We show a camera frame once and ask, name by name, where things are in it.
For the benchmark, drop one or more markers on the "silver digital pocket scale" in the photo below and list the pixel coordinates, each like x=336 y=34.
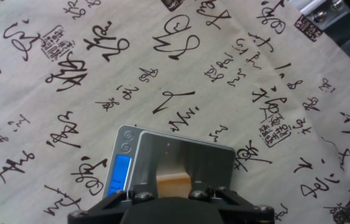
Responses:
x=193 y=155

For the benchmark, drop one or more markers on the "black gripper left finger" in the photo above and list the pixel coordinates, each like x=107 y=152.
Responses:
x=100 y=213

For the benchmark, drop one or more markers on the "small wooden block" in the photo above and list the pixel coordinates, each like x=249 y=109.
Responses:
x=174 y=185

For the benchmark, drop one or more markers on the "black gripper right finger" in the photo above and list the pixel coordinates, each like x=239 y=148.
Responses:
x=246 y=213

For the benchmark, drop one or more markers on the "beige calligraphy print cloth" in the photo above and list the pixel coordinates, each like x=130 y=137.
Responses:
x=69 y=93

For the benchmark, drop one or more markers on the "aluminium frame rail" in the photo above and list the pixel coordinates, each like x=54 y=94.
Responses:
x=330 y=11

